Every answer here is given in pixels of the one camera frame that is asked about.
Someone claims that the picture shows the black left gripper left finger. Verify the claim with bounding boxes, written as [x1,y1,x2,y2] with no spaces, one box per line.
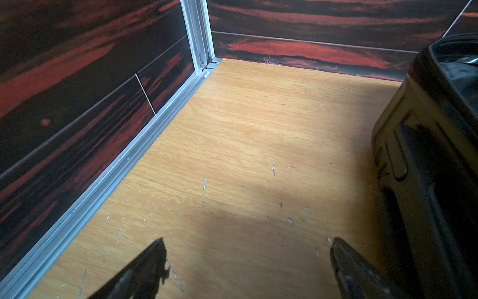
[90,238,170,299]

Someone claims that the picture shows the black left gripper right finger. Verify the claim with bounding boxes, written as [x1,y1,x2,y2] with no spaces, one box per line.
[329,237,411,299]

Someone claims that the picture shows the black hard-shell suitcase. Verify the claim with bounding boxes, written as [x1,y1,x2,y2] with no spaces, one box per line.
[372,33,478,299]

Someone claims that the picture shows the aluminium left floor rail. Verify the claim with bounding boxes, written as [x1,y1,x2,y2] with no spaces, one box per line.
[1,57,222,299]

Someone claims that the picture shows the aluminium left corner post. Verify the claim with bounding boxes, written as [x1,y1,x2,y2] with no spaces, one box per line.
[180,0,215,74]

